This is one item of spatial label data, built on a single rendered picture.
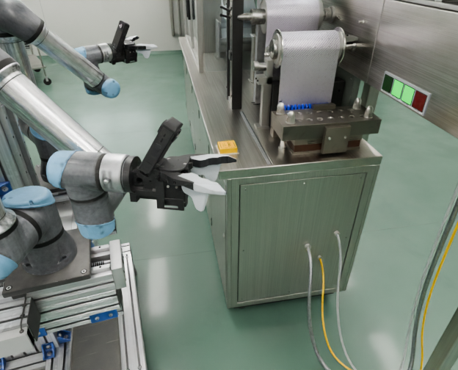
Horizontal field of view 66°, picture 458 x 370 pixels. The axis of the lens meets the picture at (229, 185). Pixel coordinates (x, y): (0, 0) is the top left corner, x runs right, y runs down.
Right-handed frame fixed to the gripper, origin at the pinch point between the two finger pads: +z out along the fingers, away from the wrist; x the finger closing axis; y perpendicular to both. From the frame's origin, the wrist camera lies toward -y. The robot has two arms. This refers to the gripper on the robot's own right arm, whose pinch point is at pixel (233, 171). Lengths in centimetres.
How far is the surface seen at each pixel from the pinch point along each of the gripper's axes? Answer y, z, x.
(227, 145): 21, -11, -74
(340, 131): 13, 32, -76
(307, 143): 19, 21, -76
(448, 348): 84, 78, -43
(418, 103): -2, 51, -58
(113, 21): -13, -282, -583
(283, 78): -3, 9, -89
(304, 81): -2, 18, -92
